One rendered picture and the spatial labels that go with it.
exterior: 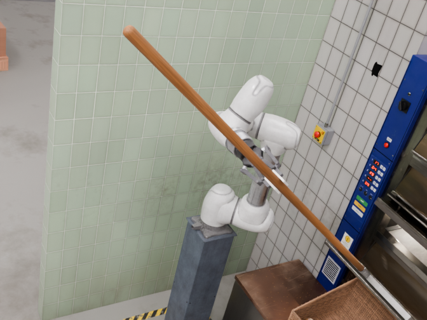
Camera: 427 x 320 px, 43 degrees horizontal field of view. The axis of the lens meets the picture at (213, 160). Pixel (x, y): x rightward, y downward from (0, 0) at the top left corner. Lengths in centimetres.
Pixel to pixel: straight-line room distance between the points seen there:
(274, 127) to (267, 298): 127
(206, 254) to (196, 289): 28
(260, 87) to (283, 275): 186
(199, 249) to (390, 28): 157
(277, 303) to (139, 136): 130
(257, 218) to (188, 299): 72
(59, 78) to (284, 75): 138
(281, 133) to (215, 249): 90
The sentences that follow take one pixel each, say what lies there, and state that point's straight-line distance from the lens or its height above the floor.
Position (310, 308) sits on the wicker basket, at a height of 70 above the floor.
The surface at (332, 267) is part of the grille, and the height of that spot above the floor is 75.
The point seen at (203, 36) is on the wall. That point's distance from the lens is 291.
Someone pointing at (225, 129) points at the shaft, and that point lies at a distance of 151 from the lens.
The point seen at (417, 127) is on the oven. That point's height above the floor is 183.
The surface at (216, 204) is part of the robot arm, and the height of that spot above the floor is 121.
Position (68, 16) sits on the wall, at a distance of 259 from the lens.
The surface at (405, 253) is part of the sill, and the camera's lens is 314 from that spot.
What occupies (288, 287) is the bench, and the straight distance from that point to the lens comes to 350.
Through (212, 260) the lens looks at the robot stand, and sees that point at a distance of 312.
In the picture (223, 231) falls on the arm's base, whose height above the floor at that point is 102.
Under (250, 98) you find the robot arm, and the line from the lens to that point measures 193.
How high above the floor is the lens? 289
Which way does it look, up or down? 31 degrees down
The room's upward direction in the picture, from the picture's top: 14 degrees clockwise
